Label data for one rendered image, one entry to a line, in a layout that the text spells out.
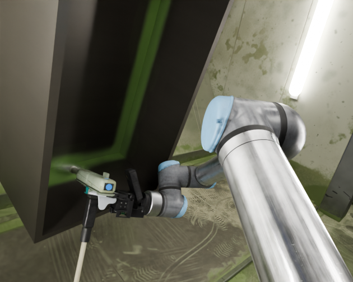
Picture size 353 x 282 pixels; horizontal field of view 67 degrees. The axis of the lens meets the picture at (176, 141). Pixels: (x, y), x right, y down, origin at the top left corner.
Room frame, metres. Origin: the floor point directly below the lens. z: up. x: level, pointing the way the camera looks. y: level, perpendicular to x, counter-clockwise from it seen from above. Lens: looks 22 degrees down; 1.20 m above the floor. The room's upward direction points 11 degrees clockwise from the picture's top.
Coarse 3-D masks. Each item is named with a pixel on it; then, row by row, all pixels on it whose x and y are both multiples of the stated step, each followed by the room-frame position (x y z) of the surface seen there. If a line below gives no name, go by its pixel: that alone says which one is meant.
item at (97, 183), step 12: (72, 168) 0.98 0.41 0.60; (84, 180) 0.76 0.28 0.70; (96, 180) 0.67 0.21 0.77; (108, 180) 0.66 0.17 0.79; (96, 192) 0.65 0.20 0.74; (108, 192) 0.64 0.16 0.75; (96, 204) 0.69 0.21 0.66; (84, 216) 0.68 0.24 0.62; (84, 228) 0.65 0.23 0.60; (84, 240) 0.64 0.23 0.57
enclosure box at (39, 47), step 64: (0, 0) 0.81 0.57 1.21; (64, 0) 0.60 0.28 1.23; (128, 0) 1.14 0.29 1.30; (192, 0) 1.16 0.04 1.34; (0, 64) 0.83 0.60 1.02; (64, 64) 1.00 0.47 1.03; (128, 64) 1.23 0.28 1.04; (192, 64) 1.12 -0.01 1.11; (0, 128) 0.86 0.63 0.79; (64, 128) 1.07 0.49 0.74; (128, 128) 1.33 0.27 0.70; (64, 192) 0.95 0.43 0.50
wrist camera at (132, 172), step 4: (128, 168) 0.82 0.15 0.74; (128, 172) 0.79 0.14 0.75; (132, 172) 0.79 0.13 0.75; (128, 176) 0.79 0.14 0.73; (132, 176) 0.79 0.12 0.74; (136, 176) 0.80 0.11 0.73; (128, 180) 0.80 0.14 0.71; (132, 180) 0.78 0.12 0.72; (136, 180) 0.79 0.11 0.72; (128, 184) 0.81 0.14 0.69; (132, 184) 0.78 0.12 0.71; (136, 184) 0.79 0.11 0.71; (132, 188) 0.78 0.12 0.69; (136, 188) 0.78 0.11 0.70; (140, 188) 0.79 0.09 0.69; (136, 192) 0.78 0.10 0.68; (140, 192) 0.78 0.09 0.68; (136, 196) 0.77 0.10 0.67; (140, 196) 0.78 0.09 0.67
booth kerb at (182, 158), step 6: (198, 150) 2.49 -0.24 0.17; (204, 150) 2.55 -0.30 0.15; (174, 156) 2.25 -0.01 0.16; (180, 156) 2.31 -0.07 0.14; (186, 156) 2.37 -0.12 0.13; (192, 156) 2.43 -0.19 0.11; (198, 156) 2.50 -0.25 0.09; (204, 156) 2.57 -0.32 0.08; (180, 162) 2.32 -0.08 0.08; (0, 198) 1.26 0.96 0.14; (6, 198) 1.28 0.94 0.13; (0, 204) 1.25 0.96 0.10; (6, 204) 1.28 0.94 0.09; (12, 204) 1.30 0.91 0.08
